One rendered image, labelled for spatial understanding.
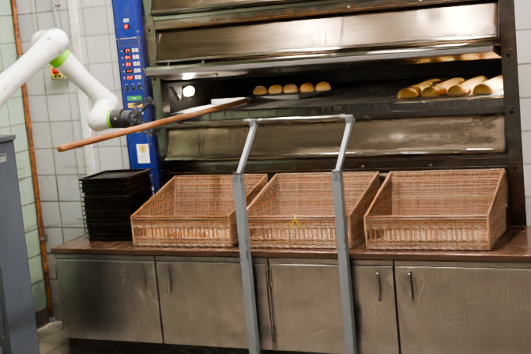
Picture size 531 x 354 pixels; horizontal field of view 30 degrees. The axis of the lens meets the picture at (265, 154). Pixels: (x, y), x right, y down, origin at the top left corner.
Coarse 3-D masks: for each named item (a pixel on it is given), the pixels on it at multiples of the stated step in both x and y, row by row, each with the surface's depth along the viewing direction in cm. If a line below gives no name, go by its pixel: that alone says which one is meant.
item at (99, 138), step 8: (224, 104) 525; (232, 104) 533; (240, 104) 542; (192, 112) 494; (200, 112) 501; (208, 112) 508; (160, 120) 468; (168, 120) 473; (176, 120) 480; (128, 128) 443; (136, 128) 448; (144, 128) 453; (96, 136) 421; (104, 136) 425; (112, 136) 430; (120, 136) 437; (64, 144) 401; (72, 144) 405; (80, 144) 409; (88, 144) 415
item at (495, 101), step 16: (496, 96) 460; (224, 112) 514; (240, 112) 510; (256, 112) 506; (272, 112) 503; (288, 112) 499; (304, 112) 495; (320, 112) 492; (336, 112) 488; (352, 112) 485
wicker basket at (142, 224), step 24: (168, 192) 521; (192, 192) 523; (216, 192) 517; (144, 216) 485; (168, 216) 480; (192, 216) 474; (216, 216) 469; (144, 240) 488; (168, 240) 482; (192, 240) 476; (216, 240) 471
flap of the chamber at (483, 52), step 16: (464, 48) 443; (480, 48) 440; (240, 64) 490; (256, 64) 486; (272, 64) 482; (288, 64) 479; (304, 64) 475; (320, 64) 474; (336, 64) 474; (352, 64) 474; (368, 64) 474; (384, 64) 475; (400, 64) 475
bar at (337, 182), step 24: (216, 120) 475; (240, 120) 469; (264, 120) 464; (288, 120) 458; (312, 120) 454; (336, 120) 449; (240, 168) 452; (336, 168) 432; (240, 192) 449; (336, 192) 430; (240, 216) 451; (336, 216) 432; (240, 240) 453
